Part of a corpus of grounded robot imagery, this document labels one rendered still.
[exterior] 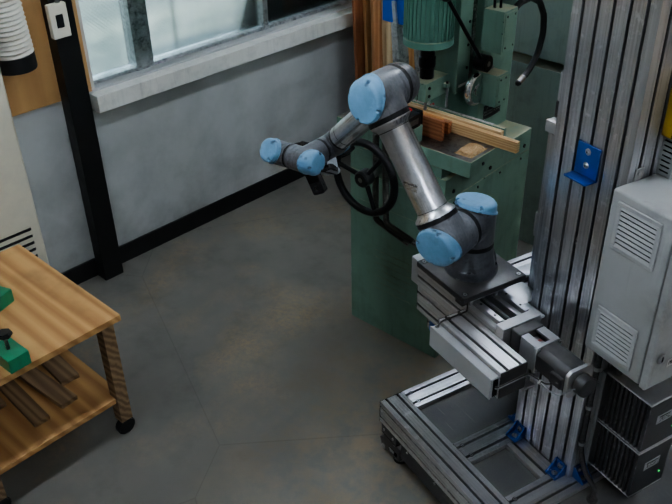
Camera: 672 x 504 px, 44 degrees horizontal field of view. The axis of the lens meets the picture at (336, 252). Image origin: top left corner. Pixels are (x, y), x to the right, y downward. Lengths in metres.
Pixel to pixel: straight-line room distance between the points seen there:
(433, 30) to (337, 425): 1.42
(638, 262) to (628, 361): 0.28
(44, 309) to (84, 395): 0.36
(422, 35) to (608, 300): 1.18
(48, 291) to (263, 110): 1.74
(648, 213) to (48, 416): 2.01
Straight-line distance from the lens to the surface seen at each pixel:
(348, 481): 2.87
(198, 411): 3.16
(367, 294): 3.40
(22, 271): 3.12
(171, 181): 4.03
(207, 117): 4.05
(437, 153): 2.86
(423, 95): 2.97
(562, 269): 2.30
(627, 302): 2.10
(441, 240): 2.13
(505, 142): 2.88
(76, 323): 2.79
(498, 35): 3.00
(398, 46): 3.78
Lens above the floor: 2.16
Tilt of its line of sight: 33 degrees down
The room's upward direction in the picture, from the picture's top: 1 degrees counter-clockwise
